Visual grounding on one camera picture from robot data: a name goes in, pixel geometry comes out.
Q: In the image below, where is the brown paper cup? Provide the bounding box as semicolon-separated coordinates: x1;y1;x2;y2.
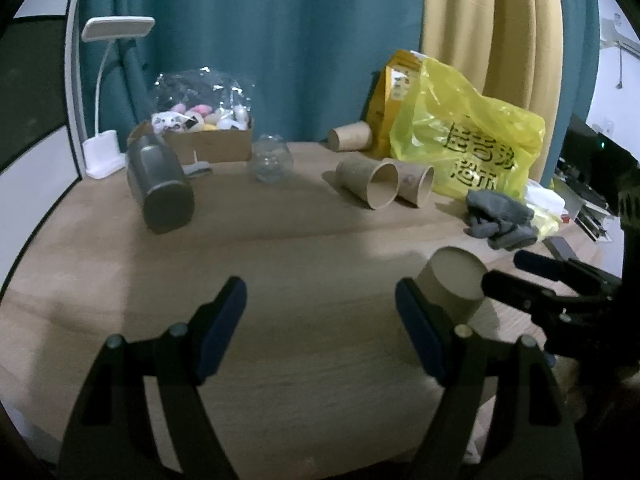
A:
335;154;400;210
327;121;373;152
382;157;436;208
415;246;488;332

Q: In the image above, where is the white window frame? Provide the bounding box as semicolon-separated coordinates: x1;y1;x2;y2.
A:
0;0;96;201

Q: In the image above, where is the clear bag of plush toys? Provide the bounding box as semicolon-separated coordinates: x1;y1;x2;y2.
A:
151;67;256;133

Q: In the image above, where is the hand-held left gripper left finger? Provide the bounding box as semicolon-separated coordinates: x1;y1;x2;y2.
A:
57;276;248;480

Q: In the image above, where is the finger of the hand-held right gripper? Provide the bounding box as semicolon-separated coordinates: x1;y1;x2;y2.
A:
513;249;623;295
481;269;613;315

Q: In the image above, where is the clear plastic jar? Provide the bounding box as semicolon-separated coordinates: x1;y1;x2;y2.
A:
250;134;293;184

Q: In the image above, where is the yellow paper carton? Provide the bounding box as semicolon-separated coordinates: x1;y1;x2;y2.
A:
366;50;426;158

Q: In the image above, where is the small dark box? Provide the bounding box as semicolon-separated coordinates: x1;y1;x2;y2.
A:
544;236;581;261

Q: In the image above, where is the grey metal thermos flask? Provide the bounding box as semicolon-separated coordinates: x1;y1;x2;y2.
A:
126;133;196;235

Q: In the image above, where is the teal curtain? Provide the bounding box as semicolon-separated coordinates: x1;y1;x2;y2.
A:
80;0;601;196

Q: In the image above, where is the yellow plastic bag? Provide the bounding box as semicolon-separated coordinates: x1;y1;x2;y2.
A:
389;57;547;201

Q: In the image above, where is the silver laptop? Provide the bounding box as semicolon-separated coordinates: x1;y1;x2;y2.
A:
552;175;615;243

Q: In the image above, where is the white plastic bag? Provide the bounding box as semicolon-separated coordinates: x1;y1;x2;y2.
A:
525;180;567;217

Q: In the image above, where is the black monitor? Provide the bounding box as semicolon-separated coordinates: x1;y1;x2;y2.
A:
560;112;640;206

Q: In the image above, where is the grey glove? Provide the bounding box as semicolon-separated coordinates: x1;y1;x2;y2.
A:
465;189;536;227
465;220;540;252

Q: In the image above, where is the white wall cable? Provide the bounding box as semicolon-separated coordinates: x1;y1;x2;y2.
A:
600;15;640;91

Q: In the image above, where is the white desk lamp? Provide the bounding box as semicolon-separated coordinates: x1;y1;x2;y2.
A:
81;16;156;180

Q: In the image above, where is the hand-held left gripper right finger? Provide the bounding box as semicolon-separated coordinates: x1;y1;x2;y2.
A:
395;277;586;480

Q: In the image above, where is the yellow curtain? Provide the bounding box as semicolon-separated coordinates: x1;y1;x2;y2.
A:
420;0;563;186

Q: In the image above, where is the cardboard box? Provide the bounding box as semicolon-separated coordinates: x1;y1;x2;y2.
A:
127;117;254;165

